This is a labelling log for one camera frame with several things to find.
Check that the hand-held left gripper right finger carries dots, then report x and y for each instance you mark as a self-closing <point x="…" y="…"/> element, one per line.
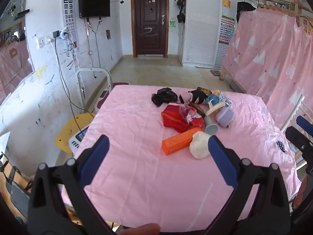
<point x="220" y="161"/>

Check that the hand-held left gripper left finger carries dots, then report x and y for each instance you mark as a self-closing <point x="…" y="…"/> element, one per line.
<point x="97" y="156"/>

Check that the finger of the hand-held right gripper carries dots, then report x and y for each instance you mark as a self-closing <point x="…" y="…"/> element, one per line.
<point x="304" y="123"/>
<point x="298" y="139"/>

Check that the white lump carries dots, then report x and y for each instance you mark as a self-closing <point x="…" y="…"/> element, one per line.
<point x="199" y="146"/>

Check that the grey cup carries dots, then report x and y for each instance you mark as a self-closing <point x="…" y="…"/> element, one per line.
<point x="210" y="127"/>

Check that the orange box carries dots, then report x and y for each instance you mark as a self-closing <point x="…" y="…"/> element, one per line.
<point x="178" y="140"/>

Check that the brown snack packet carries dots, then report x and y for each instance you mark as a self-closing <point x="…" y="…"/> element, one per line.
<point x="204" y="90"/>
<point x="198" y="109"/>

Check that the black plastic bag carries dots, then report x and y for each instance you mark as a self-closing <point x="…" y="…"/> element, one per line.
<point x="162" y="96"/>

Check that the person's left hand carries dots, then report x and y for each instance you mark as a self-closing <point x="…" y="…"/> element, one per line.
<point x="141" y="229"/>

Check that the white metal chair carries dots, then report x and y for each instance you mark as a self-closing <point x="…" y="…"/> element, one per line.
<point x="293" y="112"/>

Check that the white electronic device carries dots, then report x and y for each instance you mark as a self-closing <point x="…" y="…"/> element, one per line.
<point x="75" y="142"/>

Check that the yellow chair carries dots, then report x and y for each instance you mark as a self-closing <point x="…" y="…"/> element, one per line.
<point x="67" y="132"/>

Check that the purple sponge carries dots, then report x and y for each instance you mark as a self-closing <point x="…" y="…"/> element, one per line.
<point x="225" y="116"/>

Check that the white brush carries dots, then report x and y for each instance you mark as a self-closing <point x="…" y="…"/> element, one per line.
<point x="214" y="109"/>

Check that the maroon platform scale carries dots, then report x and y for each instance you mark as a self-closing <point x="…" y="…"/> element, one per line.
<point x="102" y="99"/>

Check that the clear red print bag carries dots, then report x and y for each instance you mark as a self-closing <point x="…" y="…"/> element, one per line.
<point x="189" y="112"/>

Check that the blue yarn ball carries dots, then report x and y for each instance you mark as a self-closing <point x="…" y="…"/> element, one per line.
<point x="212" y="99"/>

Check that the white patterned cloth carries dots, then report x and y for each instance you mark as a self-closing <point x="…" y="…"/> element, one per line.
<point x="225" y="99"/>

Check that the red cloth pouch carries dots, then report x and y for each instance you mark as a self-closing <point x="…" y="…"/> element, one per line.
<point x="171" y="117"/>

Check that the pink and black cloth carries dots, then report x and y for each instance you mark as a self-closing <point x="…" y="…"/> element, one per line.
<point x="195" y="97"/>

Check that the pink tree print bed curtain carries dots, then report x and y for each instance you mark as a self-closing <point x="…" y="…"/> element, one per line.
<point x="269" y="53"/>

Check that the small dark floor scale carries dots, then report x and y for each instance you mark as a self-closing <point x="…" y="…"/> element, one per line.
<point x="216" y="73"/>

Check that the colourful grid chart poster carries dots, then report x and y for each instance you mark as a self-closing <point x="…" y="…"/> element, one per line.
<point x="226" y="29"/>

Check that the plugged power adapters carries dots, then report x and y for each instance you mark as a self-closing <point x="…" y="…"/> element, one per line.
<point x="62" y="34"/>

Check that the black garment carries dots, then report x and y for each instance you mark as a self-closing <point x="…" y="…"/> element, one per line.
<point x="244" y="7"/>

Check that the yellow orange poster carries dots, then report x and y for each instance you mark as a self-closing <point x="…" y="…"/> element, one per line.
<point x="226" y="3"/>

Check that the white louvered wardrobe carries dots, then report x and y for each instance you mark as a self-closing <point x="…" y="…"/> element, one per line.
<point x="203" y="17"/>

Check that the dark brown door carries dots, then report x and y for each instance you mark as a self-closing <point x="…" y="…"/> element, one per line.
<point x="149" y="19"/>

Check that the hanging black bags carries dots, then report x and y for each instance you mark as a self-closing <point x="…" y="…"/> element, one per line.
<point x="181" y="17"/>

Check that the eye chart poster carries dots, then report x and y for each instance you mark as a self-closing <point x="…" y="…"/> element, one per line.
<point x="69" y="7"/>

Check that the white metal frame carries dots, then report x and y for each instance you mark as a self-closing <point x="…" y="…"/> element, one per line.
<point x="80" y="83"/>

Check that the wooden bed frame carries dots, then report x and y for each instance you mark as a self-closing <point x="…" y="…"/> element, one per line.
<point x="223" y="72"/>

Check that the small wall picture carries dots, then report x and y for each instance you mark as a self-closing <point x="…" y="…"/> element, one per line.
<point x="108" y="34"/>

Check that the white wall socket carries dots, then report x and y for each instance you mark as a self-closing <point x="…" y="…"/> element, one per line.
<point x="42" y="41"/>

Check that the green wall sticker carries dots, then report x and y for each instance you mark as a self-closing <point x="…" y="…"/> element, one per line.
<point x="173" y="24"/>

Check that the black wall shelf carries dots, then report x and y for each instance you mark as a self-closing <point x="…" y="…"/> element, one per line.
<point x="22" y="13"/>

